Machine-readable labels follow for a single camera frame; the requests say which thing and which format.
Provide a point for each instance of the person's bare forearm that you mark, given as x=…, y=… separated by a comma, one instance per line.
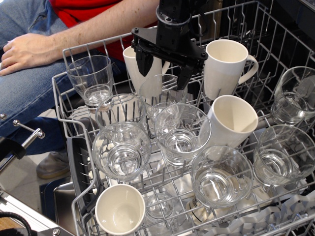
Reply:
x=119, y=19

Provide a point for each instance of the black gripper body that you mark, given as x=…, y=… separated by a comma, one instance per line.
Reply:
x=170, y=40

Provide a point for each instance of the white tilted mug centre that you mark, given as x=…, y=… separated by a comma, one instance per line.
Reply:
x=232, y=120

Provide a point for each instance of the metal clamp with black handle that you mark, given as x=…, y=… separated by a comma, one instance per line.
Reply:
x=11, y=150

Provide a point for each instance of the clear glass back centre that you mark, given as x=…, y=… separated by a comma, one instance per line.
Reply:
x=159, y=92

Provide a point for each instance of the person's bare hand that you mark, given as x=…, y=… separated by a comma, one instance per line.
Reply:
x=29, y=51

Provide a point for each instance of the grey sneaker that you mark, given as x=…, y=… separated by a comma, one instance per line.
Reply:
x=54, y=165

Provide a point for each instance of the small clear glass bottom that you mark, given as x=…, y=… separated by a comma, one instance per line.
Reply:
x=159, y=207

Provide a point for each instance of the clear glass far right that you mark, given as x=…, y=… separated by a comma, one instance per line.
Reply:
x=294, y=97

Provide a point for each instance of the clear glass behind front-left glass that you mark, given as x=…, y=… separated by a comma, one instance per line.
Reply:
x=120, y=108

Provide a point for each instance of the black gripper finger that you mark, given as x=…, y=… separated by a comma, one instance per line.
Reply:
x=184, y=76
x=144, y=61

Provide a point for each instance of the white mug back left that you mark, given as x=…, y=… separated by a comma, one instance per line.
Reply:
x=132, y=68

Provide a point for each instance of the clear glass cup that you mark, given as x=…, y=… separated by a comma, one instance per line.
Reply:
x=182, y=131

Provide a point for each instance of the clear glass front left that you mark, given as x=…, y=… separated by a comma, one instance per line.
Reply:
x=121, y=151

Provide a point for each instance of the clear glass front centre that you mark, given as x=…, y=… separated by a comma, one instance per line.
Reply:
x=221, y=176

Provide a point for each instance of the clear glass back left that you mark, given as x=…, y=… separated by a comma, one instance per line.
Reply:
x=92, y=78

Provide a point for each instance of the grey wire dishwasher rack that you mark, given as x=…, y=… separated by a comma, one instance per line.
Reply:
x=280, y=35

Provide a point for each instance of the white cup bottom left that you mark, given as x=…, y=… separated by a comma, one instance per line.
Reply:
x=120, y=210

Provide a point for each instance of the white mug with handle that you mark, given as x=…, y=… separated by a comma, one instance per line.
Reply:
x=228, y=65

